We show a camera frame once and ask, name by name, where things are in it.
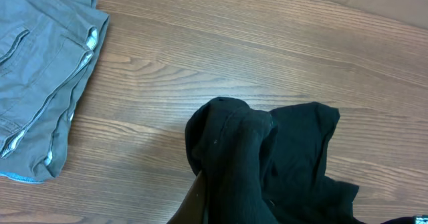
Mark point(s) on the black shorts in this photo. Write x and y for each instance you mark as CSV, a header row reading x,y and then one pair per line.
x,y
267,166

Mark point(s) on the folded grey shorts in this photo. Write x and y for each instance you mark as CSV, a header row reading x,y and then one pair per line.
x,y
49,49

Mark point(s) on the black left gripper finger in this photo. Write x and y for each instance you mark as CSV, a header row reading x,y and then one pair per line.
x,y
191,210

